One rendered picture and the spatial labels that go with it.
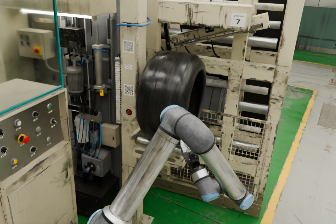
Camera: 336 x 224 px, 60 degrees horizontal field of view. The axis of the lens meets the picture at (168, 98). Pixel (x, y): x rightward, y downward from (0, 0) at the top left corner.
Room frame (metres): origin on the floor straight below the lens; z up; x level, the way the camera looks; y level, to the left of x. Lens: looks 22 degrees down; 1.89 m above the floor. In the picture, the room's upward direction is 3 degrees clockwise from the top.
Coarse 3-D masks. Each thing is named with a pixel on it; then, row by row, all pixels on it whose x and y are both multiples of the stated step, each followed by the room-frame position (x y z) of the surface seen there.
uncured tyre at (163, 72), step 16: (160, 64) 1.65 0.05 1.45; (176, 64) 1.63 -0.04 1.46; (192, 64) 1.66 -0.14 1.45; (144, 80) 1.59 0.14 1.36; (160, 80) 1.56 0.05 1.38; (176, 80) 1.54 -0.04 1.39; (192, 80) 1.59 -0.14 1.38; (144, 96) 1.54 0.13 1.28; (160, 96) 1.51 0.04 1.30; (176, 96) 1.49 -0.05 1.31; (192, 96) 2.02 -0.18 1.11; (144, 112) 1.52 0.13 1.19; (160, 112) 1.49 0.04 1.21; (192, 112) 1.96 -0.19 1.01; (144, 128) 1.55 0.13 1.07
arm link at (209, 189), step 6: (198, 180) 1.30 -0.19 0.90; (204, 180) 1.29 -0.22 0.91; (210, 180) 1.31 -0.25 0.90; (198, 186) 1.29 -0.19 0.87; (204, 186) 1.27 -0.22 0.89; (210, 186) 1.27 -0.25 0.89; (216, 186) 1.28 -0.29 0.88; (204, 192) 1.25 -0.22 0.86; (210, 192) 1.25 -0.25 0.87; (216, 192) 1.26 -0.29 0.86; (204, 198) 1.24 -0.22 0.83; (210, 198) 1.23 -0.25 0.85; (216, 198) 1.27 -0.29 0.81
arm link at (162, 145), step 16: (176, 112) 1.15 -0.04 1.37; (160, 128) 1.14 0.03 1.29; (160, 144) 1.10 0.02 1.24; (176, 144) 1.13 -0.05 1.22; (144, 160) 1.08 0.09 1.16; (160, 160) 1.08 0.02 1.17; (128, 176) 1.09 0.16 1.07; (144, 176) 1.05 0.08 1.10; (128, 192) 1.02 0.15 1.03; (144, 192) 1.04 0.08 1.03; (112, 208) 1.01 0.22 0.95; (128, 208) 1.00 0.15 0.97
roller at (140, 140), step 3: (138, 138) 1.70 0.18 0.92; (141, 138) 1.69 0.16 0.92; (144, 138) 1.69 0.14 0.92; (147, 138) 1.69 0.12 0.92; (138, 141) 1.69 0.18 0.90; (141, 141) 1.68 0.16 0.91; (144, 141) 1.68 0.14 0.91; (147, 141) 1.67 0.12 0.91; (144, 144) 1.68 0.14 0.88; (147, 144) 1.67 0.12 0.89; (177, 147) 1.61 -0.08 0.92; (180, 147) 1.60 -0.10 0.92; (174, 150) 1.60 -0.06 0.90; (177, 150) 1.60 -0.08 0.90; (180, 150) 1.59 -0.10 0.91
